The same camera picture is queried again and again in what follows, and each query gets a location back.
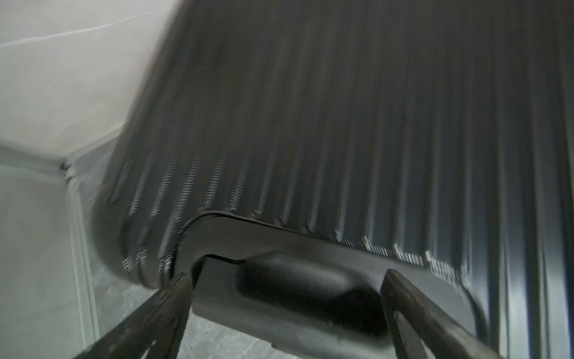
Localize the black ribbed hard-shell suitcase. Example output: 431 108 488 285
93 1 573 358

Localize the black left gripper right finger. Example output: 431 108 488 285
381 269 500 358

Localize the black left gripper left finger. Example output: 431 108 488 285
77 273 193 359

